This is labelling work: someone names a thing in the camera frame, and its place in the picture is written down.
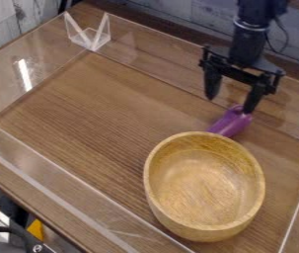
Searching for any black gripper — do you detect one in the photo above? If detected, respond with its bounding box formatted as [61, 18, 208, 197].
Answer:
[199, 45, 285, 114]

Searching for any purple toy eggplant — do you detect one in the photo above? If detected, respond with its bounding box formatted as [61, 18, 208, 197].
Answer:
[207, 105, 251, 137]

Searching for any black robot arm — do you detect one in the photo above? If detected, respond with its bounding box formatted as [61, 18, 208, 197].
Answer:
[199, 0, 288, 115]

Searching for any brown wooden bowl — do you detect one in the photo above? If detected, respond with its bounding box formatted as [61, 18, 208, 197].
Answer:
[143, 131, 265, 242]

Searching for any yellow tag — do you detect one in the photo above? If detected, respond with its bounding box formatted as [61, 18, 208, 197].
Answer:
[26, 219, 45, 240]

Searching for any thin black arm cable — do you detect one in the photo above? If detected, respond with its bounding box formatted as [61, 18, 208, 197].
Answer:
[263, 16, 291, 54]

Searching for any clear acrylic corner bracket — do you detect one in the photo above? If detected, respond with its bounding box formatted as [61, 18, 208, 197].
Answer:
[62, 12, 110, 51]

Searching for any clear acrylic front wall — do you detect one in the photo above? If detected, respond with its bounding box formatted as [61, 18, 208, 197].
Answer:
[0, 128, 195, 253]

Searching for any black cable loop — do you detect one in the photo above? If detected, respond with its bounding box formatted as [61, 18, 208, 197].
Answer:
[0, 225, 32, 253]

